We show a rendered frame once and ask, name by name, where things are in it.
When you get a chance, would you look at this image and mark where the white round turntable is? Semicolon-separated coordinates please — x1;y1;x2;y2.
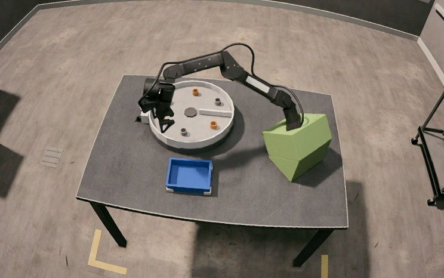
136;81;234;155

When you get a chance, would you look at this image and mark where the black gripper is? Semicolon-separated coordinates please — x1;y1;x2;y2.
151;97;175;134

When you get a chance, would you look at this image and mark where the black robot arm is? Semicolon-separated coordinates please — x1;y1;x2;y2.
140;51;301;131

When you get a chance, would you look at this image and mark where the blue open tray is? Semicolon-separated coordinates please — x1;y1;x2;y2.
166;157;212;194

